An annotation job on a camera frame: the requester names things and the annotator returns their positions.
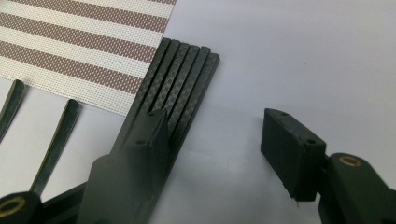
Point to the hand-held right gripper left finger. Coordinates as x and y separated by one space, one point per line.
130 180

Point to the row of black chopsticks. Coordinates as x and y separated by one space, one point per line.
186 77

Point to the long metal spoon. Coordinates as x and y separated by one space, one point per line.
9 109
59 140

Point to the light blue table mat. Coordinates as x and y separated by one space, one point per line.
280 62

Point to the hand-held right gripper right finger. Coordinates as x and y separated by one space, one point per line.
289 155

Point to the striped placemat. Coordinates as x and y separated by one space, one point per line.
77 46

